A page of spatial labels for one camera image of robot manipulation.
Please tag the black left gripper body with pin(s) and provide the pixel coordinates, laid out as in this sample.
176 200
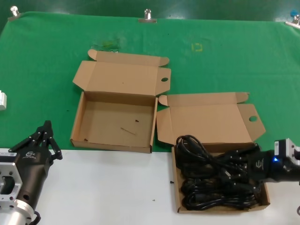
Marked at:
32 168

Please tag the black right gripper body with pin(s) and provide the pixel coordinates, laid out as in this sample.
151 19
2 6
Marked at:
260 164

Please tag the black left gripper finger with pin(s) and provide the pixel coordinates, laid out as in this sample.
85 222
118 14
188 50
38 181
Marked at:
32 138
50 140

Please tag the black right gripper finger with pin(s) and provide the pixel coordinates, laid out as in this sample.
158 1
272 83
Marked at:
241 178
243 152

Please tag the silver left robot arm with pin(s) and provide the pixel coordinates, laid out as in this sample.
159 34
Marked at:
14 214

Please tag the empty open cardboard box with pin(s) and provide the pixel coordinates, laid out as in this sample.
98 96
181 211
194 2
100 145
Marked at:
112 117

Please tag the white charger adapter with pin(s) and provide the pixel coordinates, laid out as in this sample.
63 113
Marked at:
2 100

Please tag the thin brown stick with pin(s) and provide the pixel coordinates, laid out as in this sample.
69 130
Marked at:
128 131

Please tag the green table cloth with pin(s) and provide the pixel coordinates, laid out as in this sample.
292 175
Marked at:
47 58

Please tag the clear plastic wrapper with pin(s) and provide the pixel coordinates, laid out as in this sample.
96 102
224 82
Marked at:
107 45

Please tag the silver metal table clamp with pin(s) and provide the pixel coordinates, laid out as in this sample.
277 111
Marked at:
147 16
294 21
14 12

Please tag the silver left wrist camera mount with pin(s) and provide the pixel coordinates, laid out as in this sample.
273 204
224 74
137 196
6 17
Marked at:
9 180

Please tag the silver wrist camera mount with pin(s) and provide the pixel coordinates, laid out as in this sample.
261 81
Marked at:
287 147
9 180

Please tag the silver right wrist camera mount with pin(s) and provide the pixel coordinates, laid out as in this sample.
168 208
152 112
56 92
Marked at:
287 147

